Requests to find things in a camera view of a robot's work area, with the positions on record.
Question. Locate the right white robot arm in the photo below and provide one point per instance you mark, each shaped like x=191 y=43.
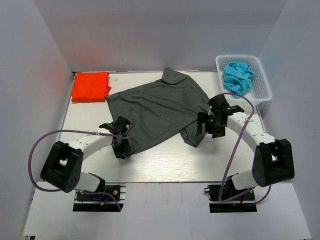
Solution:
x=273 y=158

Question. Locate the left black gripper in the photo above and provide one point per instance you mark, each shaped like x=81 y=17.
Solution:
x=127 y=149

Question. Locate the folded orange t-shirt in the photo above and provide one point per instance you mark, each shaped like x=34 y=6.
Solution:
x=90 y=87

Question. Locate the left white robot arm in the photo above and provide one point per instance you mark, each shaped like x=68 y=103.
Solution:
x=63 y=166

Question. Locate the white plastic basket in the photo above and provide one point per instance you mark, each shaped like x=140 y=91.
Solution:
x=260 y=90

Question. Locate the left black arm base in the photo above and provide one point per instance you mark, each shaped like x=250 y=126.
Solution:
x=111 y=201

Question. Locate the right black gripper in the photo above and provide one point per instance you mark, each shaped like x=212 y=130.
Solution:
x=202 y=118

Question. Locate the dark grey t-shirt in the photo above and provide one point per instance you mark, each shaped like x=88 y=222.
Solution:
x=161 y=109

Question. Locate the crumpled light blue t-shirt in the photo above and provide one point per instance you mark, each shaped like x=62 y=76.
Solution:
x=237 y=77

